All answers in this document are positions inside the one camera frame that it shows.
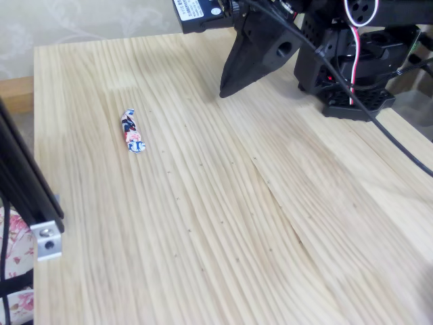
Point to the white pink blue candy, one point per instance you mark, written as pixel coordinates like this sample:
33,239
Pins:
132,133

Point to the silver angle bracket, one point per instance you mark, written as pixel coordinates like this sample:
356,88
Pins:
47,243
57,198

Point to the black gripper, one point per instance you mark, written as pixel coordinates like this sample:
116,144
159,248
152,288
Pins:
254,51

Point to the floral cushion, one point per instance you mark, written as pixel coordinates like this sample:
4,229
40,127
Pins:
18,237

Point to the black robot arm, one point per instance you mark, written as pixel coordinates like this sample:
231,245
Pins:
314,67

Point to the light wooden rail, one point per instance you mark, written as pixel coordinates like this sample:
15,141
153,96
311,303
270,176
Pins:
17,94

